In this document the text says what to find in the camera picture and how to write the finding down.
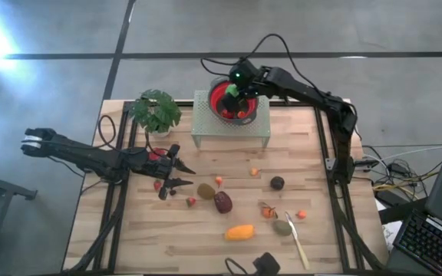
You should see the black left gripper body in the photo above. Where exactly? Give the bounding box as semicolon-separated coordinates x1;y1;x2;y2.
142;155;176;181

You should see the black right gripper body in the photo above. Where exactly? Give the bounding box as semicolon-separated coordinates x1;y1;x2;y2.
228;57;262;99

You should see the large red fruit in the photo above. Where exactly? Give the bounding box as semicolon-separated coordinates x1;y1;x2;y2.
147;147;168;162

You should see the red bowl with grey rim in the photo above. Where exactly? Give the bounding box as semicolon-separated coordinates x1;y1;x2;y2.
207;75;260;127

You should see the dark maroon fruit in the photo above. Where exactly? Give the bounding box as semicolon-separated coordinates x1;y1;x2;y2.
213;190;234;215

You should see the yellow orange mango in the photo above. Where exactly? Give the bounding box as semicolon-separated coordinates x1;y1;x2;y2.
224;224;256;242

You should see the greenish brown kiwi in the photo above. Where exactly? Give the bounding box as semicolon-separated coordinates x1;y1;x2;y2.
271;218;293;238

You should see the green perforated metal shelf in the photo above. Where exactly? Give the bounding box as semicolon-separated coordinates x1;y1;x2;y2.
190;90;272;150

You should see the green monstera plant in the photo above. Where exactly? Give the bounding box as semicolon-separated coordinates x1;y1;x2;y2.
128;88;183;134

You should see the black blocky device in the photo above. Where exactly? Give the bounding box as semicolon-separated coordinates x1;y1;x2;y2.
252;251;282;276

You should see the black flat box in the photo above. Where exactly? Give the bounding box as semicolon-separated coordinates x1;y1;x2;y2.
374;189;402;208

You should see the white paper sheet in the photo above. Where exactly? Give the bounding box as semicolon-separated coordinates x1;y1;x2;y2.
381;220;404;250

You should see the grey laptop with lit keyboard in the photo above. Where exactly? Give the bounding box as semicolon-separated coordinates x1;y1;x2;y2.
385;120;442;276

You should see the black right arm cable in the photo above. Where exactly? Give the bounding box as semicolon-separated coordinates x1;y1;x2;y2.
200;33;322;93

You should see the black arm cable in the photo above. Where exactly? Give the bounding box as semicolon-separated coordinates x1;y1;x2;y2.
200;33;322;93
97;113;149;153

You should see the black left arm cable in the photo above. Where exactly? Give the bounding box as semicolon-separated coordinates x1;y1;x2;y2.
97;113;149;153

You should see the thin black device cable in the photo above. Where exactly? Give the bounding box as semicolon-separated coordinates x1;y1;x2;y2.
223;257;255;276

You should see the black aluminium table frame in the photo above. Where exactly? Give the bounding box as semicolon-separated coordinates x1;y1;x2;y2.
63;100;387;274

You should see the knife with wooden handle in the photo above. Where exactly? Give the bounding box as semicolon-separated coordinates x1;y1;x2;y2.
285;211;311;271

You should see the yellow cable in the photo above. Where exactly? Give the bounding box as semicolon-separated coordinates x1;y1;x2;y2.
372;172;440;192

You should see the white cable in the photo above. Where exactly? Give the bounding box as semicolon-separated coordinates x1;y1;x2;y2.
362;144;442;162

